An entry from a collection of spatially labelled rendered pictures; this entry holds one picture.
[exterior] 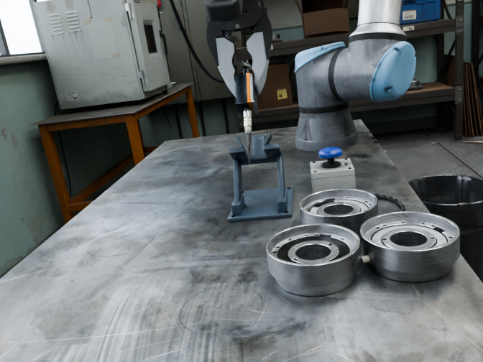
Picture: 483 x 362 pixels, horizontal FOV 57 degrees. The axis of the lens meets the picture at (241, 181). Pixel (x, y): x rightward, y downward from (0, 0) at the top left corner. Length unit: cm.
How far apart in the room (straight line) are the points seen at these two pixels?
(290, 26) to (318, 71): 352
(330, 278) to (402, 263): 8
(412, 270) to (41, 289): 45
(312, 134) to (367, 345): 69
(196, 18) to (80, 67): 177
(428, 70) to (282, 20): 146
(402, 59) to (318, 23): 304
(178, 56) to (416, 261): 405
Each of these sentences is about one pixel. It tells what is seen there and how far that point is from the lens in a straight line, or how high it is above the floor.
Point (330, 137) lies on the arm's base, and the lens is 104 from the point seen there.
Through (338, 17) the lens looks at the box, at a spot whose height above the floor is 113.
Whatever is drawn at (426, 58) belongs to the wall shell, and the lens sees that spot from 470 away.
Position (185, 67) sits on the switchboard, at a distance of 442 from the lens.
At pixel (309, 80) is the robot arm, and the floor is 96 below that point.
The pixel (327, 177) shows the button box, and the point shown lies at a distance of 75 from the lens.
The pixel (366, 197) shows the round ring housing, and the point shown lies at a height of 83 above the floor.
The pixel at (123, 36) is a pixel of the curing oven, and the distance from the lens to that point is 276.
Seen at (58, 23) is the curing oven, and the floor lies 130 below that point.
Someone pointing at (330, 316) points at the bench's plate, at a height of 80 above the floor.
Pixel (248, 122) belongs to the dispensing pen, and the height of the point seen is 95.
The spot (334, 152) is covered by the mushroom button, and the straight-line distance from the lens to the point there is 75.
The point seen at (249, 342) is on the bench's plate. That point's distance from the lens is 44.
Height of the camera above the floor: 107
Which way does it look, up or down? 17 degrees down
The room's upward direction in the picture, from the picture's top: 8 degrees counter-clockwise
